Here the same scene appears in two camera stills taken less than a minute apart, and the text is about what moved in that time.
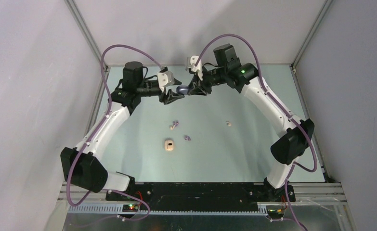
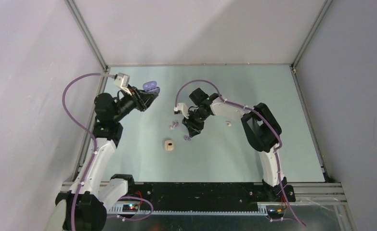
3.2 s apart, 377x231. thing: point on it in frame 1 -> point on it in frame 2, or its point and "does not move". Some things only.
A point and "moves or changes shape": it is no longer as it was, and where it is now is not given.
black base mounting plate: [206, 196] does not move
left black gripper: [171, 96] -> [141, 99]
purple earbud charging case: [183, 89] moves or changes shape
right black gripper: [195, 89] -> [194, 128]
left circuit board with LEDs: [130, 208] does not move
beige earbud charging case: [169, 145] does not move
